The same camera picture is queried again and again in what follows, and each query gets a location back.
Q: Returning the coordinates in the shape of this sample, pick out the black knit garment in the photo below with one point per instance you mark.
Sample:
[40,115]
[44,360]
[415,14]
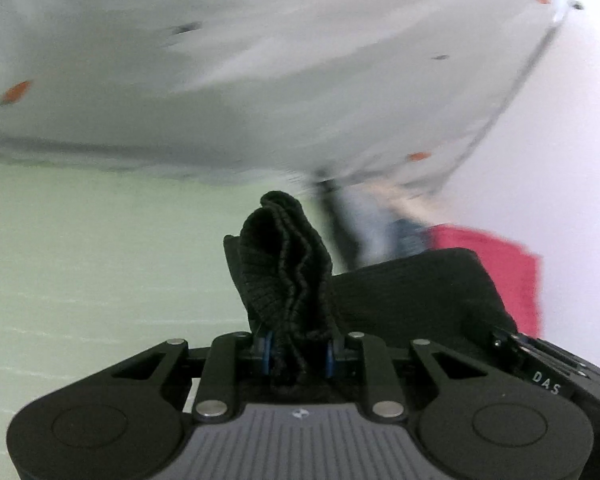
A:
[283,273]

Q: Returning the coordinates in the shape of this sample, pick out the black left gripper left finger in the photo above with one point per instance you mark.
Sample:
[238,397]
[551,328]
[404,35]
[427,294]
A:
[173,379]

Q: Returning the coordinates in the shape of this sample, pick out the blue denim jeans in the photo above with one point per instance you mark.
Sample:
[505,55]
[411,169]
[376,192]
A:
[408,237]

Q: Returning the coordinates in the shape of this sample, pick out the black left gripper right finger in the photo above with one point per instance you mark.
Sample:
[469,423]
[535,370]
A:
[394,383]

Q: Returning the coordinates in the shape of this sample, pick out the red checkered garment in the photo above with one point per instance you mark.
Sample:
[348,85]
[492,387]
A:
[514,269]

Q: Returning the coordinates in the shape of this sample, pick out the light grey folded garment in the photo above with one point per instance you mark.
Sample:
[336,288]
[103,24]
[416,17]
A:
[369,222]

